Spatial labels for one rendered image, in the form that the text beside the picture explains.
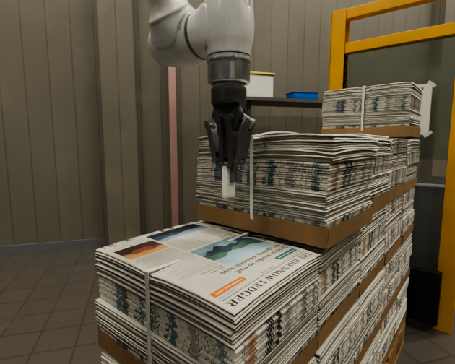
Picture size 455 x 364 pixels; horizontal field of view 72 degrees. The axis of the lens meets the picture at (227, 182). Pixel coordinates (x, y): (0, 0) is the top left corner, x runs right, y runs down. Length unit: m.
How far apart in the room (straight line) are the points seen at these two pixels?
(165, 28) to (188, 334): 0.60
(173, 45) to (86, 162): 2.66
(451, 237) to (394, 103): 0.87
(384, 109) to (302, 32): 2.56
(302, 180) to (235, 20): 0.34
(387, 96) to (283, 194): 0.94
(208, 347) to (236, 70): 0.49
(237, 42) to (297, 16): 3.33
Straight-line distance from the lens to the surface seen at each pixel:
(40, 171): 3.41
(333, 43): 2.23
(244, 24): 0.67
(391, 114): 1.51
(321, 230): 0.65
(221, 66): 0.65
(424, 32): 2.11
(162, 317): 0.58
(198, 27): 0.70
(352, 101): 1.56
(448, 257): 2.09
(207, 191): 0.82
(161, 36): 0.77
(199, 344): 0.52
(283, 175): 0.68
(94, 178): 3.33
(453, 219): 2.04
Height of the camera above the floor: 1.05
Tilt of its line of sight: 7 degrees down
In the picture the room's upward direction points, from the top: straight up
